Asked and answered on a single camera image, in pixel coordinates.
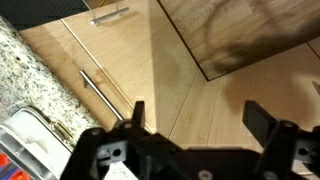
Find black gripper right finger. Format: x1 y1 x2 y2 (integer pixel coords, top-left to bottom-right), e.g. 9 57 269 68
242 99 300 180

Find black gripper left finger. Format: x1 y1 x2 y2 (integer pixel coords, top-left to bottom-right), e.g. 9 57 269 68
61 100 148 180

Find silver bar drawer handle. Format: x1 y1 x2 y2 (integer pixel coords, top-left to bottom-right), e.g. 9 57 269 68
79 69 125 122

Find light wooden drawer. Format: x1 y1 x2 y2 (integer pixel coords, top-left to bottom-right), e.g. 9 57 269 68
19 19 154 134

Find light wooden cabinet door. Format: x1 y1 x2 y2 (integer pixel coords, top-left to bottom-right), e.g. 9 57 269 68
61 0 209 139

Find white lidded plastic container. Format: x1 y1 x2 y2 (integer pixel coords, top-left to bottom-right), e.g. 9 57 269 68
0 105 77 180

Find silver bar door handle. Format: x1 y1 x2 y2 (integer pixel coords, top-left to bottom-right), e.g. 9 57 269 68
89 6 130 28

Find dark perforated base plate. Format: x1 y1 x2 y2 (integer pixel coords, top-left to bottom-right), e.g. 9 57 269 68
0 0 91 32

